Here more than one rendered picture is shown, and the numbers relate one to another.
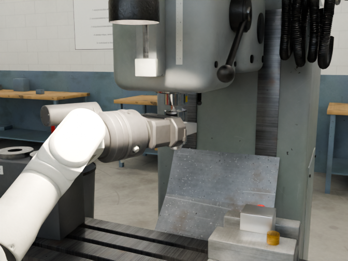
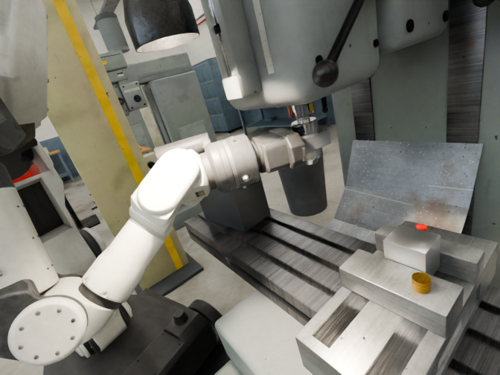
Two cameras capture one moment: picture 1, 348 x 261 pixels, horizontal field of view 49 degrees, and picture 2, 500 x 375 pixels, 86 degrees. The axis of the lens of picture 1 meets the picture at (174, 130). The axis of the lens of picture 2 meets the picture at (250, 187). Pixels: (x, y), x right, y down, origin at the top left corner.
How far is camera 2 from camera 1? 0.35 m
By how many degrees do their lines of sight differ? 36
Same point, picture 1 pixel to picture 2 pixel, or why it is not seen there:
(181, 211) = (359, 203)
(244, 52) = (393, 20)
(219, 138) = (399, 126)
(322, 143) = not seen: outside the picture
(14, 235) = (106, 285)
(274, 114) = (475, 88)
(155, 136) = (268, 161)
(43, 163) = (135, 213)
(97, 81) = not seen: hidden behind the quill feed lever
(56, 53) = not seen: hidden behind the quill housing
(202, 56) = (293, 54)
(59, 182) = (152, 228)
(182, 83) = (280, 96)
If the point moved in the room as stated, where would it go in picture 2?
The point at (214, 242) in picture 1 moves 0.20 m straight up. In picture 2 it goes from (345, 272) to (327, 155)
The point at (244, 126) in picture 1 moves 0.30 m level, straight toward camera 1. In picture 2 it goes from (431, 109) to (399, 155)
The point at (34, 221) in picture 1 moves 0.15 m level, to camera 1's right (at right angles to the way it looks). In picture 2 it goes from (128, 268) to (207, 288)
